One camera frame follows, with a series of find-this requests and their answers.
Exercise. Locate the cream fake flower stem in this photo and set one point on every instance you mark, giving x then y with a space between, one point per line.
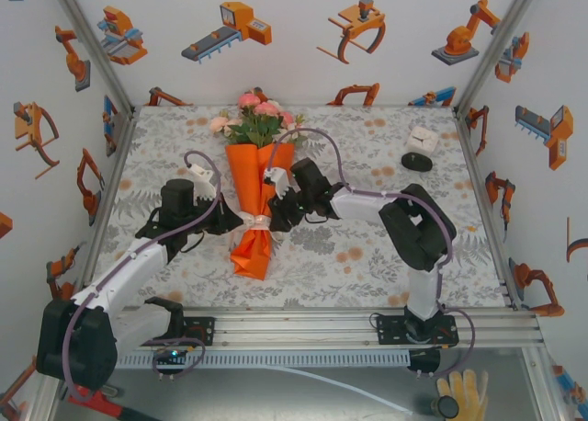
297 127

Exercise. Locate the aluminium frame rails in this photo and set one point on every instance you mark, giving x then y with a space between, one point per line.
294 329

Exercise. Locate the cream printed ribbon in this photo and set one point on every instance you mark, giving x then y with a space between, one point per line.
255 221

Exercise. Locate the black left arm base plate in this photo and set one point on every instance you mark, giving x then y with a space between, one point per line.
206 331

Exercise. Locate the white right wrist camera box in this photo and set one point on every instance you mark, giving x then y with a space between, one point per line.
278 182

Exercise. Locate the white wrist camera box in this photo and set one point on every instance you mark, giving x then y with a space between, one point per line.
202 179
278 182

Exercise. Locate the black round cylinder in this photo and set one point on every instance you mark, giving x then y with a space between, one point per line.
446 407

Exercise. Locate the yellow work glove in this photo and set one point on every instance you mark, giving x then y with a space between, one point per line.
464 389

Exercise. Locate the red pipe wrench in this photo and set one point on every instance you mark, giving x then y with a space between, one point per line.
110 408

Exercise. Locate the aluminium corner post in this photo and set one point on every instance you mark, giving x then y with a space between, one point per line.
500 44
92 44

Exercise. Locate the circuit board with green light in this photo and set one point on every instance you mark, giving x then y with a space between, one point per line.
172 354

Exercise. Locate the orange wrapping paper sheet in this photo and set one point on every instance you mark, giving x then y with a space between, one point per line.
250 177

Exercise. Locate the black oval object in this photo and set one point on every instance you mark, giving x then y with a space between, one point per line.
415 162

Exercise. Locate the aluminium frame leg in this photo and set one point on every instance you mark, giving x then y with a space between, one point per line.
544 384
39 398

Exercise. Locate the grey floral tablecloth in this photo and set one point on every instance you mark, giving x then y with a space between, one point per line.
367 292

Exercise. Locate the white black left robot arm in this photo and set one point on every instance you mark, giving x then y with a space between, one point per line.
119 274

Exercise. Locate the small black box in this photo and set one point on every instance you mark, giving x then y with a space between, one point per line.
425 360

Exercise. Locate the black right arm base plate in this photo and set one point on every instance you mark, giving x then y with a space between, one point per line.
388 329

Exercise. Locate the peach pink fake flower stem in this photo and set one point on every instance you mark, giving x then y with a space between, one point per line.
271 108

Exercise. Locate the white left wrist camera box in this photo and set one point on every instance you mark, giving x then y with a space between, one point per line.
202 179

